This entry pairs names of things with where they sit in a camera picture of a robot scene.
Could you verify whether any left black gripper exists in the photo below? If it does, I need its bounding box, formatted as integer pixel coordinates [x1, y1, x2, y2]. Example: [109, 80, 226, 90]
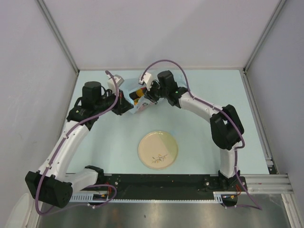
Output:
[95, 87, 133, 115]

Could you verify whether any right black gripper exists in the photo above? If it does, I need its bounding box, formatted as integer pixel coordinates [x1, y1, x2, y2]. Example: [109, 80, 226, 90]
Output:
[142, 79, 169, 103]

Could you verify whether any light blue plastic bag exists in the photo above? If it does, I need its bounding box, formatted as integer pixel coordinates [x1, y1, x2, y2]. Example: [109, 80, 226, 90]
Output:
[122, 73, 186, 116]

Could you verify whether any round beige ceramic plate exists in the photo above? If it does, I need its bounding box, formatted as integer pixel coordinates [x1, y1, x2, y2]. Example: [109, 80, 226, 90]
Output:
[138, 131, 179, 170]

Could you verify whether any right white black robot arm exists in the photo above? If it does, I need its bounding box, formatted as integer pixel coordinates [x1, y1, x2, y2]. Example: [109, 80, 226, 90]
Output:
[139, 70, 245, 190]

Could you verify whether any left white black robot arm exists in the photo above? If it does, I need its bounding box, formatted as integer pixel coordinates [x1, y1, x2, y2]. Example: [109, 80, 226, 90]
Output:
[25, 77, 123, 208]

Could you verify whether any fake dark red fruit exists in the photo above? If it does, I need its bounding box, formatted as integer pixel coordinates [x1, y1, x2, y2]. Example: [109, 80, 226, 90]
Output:
[129, 91, 140, 100]

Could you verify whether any fake yellow banana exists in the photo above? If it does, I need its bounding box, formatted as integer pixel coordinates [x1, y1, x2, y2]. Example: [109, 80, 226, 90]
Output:
[135, 89, 144, 98]

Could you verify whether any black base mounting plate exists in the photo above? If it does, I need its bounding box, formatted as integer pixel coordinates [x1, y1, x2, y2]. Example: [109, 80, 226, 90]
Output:
[84, 174, 247, 201]

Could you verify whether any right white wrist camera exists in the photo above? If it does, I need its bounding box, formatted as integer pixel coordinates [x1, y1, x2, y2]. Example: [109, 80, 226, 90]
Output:
[139, 72, 153, 91]

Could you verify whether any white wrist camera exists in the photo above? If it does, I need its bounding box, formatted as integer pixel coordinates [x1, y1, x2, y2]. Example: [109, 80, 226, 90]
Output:
[106, 74, 124, 93]
[139, 72, 153, 91]

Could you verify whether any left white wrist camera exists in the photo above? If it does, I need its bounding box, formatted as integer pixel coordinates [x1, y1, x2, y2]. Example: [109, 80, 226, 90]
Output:
[106, 74, 124, 93]

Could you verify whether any right aluminium corner post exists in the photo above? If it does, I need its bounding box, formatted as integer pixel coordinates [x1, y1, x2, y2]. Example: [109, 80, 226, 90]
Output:
[242, 0, 288, 74]

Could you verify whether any aluminium corner post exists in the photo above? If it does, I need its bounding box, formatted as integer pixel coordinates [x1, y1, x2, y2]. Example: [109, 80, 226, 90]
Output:
[242, 0, 288, 74]
[35, 0, 80, 76]

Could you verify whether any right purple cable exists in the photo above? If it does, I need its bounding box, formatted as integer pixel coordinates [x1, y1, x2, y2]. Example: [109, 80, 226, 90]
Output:
[141, 59, 262, 210]

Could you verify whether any purple cable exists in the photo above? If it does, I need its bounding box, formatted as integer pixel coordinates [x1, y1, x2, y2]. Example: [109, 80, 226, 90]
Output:
[35, 69, 124, 216]
[141, 59, 262, 210]

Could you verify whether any left aluminium corner post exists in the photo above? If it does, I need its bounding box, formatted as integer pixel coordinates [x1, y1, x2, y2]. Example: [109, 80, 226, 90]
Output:
[35, 0, 80, 76]

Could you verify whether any white slotted cable duct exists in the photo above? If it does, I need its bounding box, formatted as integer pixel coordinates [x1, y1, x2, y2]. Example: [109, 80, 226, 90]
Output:
[44, 191, 225, 204]

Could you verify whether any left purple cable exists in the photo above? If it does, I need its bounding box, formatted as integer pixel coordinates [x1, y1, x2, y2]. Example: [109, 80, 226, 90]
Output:
[35, 69, 124, 216]

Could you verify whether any aluminium front frame rail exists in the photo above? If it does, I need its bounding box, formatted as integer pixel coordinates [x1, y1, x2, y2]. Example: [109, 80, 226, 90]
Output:
[34, 173, 293, 193]

